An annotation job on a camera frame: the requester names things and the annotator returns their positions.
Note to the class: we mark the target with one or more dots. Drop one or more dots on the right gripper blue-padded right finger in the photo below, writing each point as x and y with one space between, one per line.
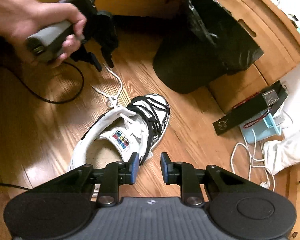
184 175

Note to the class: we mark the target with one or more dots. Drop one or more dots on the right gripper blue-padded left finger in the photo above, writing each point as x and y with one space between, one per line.
115 175

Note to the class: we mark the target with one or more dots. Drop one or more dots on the white sneaker with black laces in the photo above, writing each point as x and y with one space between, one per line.
123 130

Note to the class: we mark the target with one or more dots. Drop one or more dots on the white shoelace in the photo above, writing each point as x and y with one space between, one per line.
112 89

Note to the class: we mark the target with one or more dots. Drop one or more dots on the person's left hand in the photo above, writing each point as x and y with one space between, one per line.
19 19

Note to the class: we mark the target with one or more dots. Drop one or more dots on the light blue box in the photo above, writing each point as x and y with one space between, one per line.
260 127

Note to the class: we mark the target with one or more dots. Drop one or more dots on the wooden drawer cabinet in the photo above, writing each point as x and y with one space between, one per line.
288 185

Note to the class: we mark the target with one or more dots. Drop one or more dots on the black rectangular box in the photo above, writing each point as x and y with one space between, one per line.
251 111

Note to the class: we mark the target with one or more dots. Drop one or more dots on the white plastic bag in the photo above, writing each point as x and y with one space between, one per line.
279 155

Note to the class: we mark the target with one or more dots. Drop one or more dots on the black trash bin with bag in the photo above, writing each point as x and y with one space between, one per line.
203 43

